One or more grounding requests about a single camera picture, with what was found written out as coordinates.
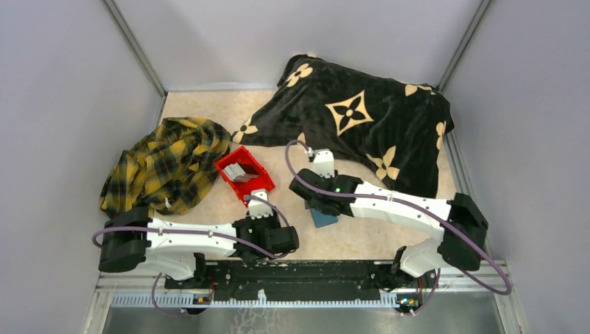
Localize blue card holder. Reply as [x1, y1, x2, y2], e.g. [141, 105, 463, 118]
[310, 209, 338, 228]

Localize red plastic bin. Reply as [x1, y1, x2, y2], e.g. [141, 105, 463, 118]
[214, 146, 275, 205]

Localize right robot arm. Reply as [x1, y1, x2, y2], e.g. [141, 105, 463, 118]
[289, 168, 488, 290]

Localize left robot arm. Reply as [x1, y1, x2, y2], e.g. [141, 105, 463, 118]
[93, 206, 299, 288]

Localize cards in red bin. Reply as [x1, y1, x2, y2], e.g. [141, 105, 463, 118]
[223, 163, 260, 183]

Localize black floral blanket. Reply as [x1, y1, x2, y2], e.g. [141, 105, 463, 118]
[232, 54, 454, 198]

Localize yellow plaid shirt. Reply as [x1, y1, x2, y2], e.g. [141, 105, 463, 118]
[99, 117, 231, 218]

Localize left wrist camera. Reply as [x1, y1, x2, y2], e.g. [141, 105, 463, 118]
[245, 189, 273, 219]

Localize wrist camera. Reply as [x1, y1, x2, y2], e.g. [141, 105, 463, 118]
[311, 149, 336, 179]
[245, 189, 273, 219]

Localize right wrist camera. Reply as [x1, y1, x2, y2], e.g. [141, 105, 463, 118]
[311, 149, 336, 179]

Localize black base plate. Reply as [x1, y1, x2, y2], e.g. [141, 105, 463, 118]
[164, 260, 435, 302]

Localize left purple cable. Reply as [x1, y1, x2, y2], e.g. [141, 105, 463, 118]
[91, 194, 292, 318]

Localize purple cable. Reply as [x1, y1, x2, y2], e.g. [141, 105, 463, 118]
[91, 194, 292, 318]
[284, 140, 513, 317]

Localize aluminium front rail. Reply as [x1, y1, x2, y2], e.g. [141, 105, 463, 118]
[96, 260, 511, 314]

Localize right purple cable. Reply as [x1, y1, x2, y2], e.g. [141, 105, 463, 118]
[284, 140, 513, 317]

